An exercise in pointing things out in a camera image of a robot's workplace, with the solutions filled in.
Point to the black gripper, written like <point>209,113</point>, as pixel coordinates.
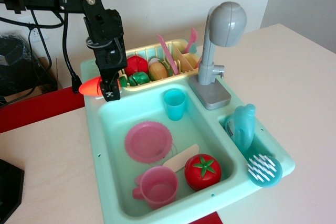
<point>105,33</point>

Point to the orange toy carrot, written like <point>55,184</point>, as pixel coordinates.
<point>91,87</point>

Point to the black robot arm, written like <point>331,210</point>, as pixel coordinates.
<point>61,8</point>

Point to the pink toy plate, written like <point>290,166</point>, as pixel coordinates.
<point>148,142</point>

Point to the green toy vegetable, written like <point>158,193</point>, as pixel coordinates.
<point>138,78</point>

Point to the red toy apple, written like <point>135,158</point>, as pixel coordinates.
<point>136,64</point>

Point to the yellow toy corn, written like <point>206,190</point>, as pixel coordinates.
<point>157,70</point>

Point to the teal plastic cup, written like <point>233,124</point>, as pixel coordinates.
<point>174,101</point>

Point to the pink toy utensil in rack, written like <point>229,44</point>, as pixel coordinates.
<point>168,55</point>

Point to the yellow dish rack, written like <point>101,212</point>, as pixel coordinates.
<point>186,63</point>

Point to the mint green toy sink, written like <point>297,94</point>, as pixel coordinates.
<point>116,171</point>

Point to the pink teal toy spatula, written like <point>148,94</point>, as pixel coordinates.
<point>191,42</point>

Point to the black bin with bag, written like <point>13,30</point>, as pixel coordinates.
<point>20,69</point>

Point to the cream toy knife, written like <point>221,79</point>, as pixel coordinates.
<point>178,161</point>

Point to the pink toy mug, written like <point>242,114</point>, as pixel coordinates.
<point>158,186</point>

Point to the red toy tomato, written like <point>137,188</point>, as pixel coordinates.
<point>202,171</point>

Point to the black object at left edge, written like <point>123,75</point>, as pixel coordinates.
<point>12,181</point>

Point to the teal soap bottle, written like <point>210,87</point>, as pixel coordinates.
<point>240,126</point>

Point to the teal dish brush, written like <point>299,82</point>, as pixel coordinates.
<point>263,170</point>

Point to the white wall outlet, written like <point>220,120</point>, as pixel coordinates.
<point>33,34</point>

